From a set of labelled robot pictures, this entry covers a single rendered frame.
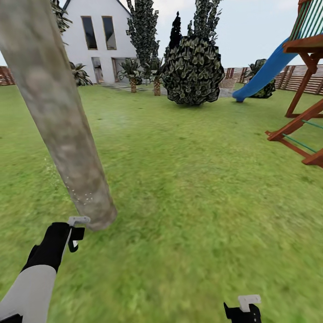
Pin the fixed window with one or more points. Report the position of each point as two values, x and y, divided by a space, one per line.
98 70

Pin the garden chair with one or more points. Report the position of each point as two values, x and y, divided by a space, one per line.
228 83

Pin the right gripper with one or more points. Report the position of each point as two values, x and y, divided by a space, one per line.
237 316

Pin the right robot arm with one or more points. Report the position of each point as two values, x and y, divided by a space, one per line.
247 312

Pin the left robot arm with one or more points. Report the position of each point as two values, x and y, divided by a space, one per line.
28 299

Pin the pesticide atomizer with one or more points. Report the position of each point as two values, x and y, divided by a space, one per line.
73 246

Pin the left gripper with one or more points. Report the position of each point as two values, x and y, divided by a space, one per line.
77 233

